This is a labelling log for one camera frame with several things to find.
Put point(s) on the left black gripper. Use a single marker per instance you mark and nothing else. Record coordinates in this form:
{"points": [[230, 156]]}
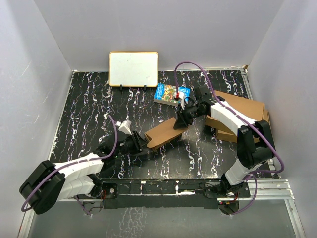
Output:
{"points": [[138, 147]]}

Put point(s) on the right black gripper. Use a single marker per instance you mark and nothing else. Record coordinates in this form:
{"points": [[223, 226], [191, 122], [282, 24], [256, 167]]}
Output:
{"points": [[183, 120]]}

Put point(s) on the cardboard box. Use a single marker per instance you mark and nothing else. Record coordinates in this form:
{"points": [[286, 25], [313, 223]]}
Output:
{"points": [[162, 134], [230, 136], [247, 109]]}

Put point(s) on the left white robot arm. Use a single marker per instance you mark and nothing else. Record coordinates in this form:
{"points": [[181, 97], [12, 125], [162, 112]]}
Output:
{"points": [[52, 182]]}

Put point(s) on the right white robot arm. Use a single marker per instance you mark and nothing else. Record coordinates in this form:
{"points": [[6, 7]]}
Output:
{"points": [[255, 143]]}

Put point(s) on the blue illustrated book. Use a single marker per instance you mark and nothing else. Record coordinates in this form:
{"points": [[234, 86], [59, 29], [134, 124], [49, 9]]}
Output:
{"points": [[165, 94]]}

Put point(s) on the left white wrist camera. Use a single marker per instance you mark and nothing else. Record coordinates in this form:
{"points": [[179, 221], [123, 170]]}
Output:
{"points": [[124, 127]]}

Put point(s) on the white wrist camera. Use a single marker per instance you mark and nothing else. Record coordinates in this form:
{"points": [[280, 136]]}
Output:
{"points": [[180, 98], [124, 127]]}

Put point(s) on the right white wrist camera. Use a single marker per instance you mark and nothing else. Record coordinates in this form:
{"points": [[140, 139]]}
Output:
{"points": [[180, 98]]}

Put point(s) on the white board with wooden frame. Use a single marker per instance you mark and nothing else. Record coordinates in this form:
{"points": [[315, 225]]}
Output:
{"points": [[133, 69]]}

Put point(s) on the aluminium frame rail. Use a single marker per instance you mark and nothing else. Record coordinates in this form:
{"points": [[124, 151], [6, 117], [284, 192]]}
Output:
{"points": [[270, 212]]}

